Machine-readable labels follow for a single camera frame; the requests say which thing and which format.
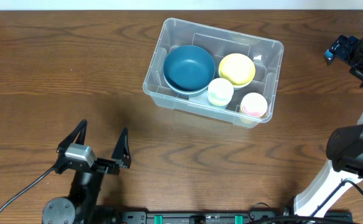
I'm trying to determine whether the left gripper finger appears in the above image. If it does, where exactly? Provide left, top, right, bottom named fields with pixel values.
left=57, top=119, right=88, bottom=153
left=111, top=128, right=131, bottom=169

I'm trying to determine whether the dark blue large bowl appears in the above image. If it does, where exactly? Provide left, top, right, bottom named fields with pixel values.
left=165, top=78, right=209, bottom=98

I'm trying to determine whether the pink plastic cup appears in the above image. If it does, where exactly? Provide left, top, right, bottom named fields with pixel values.
left=240, top=93, right=268, bottom=118

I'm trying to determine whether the yellow small bowl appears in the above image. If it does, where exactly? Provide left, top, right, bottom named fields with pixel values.
left=218, top=53, right=256, bottom=85

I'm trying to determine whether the white small bowl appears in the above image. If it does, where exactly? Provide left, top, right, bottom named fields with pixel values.
left=233, top=82, right=251, bottom=90

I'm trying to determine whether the cream white plastic cup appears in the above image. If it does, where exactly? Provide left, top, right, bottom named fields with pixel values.
left=208, top=78, right=234, bottom=99

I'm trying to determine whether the yellow cup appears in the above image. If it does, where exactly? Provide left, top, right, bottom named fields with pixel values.
left=208, top=95, right=231, bottom=108
left=239, top=107, right=257, bottom=124

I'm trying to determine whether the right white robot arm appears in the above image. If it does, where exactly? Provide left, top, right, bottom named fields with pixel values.
left=285, top=35, right=363, bottom=222

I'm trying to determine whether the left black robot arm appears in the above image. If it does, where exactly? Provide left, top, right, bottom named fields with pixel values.
left=42, top=119, right=131, bottom=224

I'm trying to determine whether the clear plastic storage container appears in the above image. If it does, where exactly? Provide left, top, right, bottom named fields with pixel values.
left=142, top=18, right=284, bottom=128

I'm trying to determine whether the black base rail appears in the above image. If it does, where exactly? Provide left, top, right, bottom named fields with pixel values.
left=91, top=208, right=353, bottom=224

